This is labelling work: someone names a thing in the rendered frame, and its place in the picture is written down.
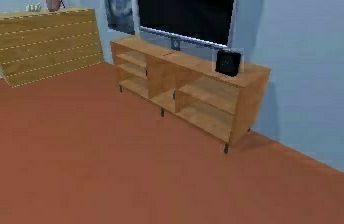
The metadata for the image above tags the black television set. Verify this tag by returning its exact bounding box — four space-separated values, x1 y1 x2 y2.
136 0 237 52

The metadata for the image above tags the wooden open shelf unit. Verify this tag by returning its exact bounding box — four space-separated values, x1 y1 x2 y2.
109 35 272 155

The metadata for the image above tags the black cube alarm clock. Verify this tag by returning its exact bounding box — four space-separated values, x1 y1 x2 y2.
214 49 243 78

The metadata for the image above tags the wooden chest of drawers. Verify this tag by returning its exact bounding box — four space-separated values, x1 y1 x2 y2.
0 7 105 89

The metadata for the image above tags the pink vase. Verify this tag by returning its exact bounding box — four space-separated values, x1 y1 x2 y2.
45 0 66 12

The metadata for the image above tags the small pale green plant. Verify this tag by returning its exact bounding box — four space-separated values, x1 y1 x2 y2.
25 2 43 13

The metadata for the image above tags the blue framed wall picture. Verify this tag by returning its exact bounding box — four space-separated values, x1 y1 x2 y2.
104 0 136 36

